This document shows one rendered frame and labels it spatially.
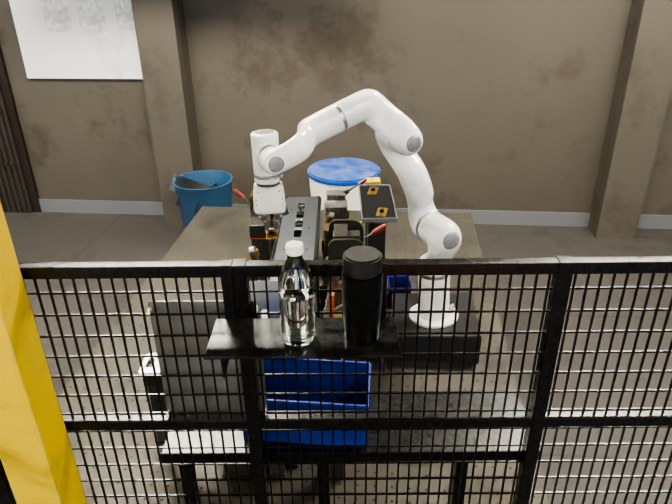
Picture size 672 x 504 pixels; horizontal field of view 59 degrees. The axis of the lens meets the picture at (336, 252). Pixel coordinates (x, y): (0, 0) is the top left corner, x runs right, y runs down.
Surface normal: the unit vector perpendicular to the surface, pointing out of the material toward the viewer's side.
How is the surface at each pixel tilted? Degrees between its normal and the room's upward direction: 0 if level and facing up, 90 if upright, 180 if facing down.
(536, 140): 90
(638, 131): 90
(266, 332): 0
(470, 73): 90
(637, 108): 90
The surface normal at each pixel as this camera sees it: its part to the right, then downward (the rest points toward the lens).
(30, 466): 0.00, 0.45
